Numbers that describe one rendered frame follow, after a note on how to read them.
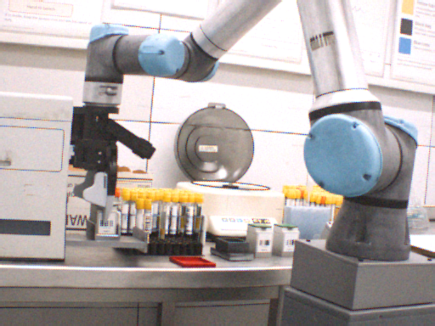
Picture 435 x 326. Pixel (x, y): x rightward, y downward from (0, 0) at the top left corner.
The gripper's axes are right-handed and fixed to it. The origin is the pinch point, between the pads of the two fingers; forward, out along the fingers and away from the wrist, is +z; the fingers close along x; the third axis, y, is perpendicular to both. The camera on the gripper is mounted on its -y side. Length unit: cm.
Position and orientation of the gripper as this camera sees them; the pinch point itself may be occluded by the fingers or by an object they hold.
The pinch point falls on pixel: (103, 214)
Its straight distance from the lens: 145.0
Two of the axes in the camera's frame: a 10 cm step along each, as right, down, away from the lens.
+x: 4.5, 0.9, -8.9
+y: -8.9, -0.5, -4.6
